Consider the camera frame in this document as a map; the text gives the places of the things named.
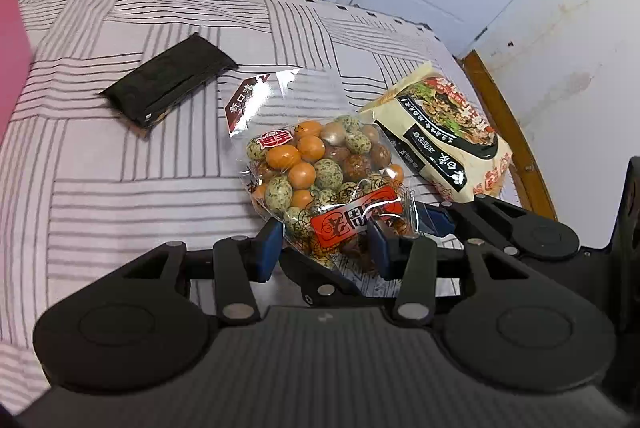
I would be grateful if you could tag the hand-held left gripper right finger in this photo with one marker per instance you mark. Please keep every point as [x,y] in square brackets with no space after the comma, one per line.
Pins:
[382,253]

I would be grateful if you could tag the flat black snack packet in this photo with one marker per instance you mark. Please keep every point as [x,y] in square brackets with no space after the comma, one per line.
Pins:
[165,83]

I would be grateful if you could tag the cream noodle packet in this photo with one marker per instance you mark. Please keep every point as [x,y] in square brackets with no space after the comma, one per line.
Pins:
[450,143]

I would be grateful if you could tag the clear bag of coated peanuts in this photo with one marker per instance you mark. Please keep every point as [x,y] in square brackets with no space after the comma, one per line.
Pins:
[300,158]

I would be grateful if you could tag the wooden bed frame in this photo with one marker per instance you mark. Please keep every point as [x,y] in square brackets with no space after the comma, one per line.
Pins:
[505,133]

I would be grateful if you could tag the striped bed sheet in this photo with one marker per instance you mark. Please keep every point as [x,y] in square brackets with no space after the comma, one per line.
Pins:
[125,188]

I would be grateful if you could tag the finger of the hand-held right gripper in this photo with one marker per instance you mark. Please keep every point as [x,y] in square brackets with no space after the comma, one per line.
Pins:
[436,220]
[320,280]

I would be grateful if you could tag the pink box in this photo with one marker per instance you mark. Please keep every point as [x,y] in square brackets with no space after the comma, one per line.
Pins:
[10,48]

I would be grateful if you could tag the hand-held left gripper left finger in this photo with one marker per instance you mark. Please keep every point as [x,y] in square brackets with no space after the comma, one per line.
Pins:
[267,250]

